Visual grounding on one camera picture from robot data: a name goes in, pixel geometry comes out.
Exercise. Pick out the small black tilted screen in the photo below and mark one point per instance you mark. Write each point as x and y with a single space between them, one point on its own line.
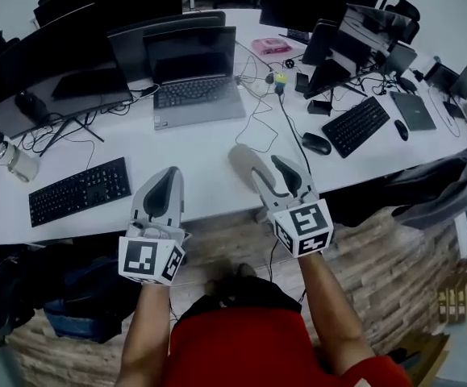
440 76

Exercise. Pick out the black monitor with thin bezel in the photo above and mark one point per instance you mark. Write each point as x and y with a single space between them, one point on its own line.
128 51

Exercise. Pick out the person's black trousers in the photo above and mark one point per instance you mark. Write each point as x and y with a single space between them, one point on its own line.
253 296

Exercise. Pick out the blue and black backpack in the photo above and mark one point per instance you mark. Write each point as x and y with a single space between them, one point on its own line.
84 296

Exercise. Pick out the small black computer mouse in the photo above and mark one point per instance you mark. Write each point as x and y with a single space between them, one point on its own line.
401 130

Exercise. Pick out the brown cardboard boxes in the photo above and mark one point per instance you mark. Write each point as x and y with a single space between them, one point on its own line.
457 292

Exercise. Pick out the small grey tilted screen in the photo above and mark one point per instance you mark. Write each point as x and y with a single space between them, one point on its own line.
466 82

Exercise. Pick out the long black keyboard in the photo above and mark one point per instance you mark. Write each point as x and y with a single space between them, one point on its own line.
80 192

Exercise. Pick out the white table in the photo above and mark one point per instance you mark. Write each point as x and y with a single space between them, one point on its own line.
201 167

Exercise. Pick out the wide curved black monitor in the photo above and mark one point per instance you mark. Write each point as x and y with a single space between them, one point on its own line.
43 63

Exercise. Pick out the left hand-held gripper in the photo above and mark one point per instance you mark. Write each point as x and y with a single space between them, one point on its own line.
138 256

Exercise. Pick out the person's red shirt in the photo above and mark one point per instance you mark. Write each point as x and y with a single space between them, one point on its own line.
245 353

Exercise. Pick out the grey open laptop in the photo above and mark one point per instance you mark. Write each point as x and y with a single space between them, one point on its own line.
194 87

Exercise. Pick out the compact black keyboard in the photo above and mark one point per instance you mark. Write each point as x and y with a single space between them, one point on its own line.
356 126

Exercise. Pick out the grey jacket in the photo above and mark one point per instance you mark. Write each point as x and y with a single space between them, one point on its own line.
443 188

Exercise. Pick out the yellow and blue toy figure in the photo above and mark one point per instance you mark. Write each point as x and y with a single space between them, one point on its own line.
280 81

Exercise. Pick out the black upright box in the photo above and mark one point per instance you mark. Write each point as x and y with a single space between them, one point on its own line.
302 82

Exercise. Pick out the pink packet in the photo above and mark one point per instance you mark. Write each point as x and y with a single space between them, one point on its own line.
271 46

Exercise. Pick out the large black computer mouse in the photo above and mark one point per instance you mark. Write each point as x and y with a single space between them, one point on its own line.
316 143

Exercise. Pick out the tilted black monitor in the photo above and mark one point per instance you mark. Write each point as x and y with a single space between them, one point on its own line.
362 34

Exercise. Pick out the small black open box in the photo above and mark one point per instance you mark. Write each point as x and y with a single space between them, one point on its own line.
319 108

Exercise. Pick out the black office chair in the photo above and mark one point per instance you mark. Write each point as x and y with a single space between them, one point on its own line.
406 14

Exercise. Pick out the person's right forearm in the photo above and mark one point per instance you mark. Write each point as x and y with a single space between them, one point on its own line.
330 313

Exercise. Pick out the closed dark laptop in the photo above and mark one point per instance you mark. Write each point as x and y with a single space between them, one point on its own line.
414 111

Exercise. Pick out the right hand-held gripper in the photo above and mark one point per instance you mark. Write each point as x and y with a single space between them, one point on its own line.
303 226

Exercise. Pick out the person's left forearm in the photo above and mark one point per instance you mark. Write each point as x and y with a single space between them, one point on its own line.
144 329

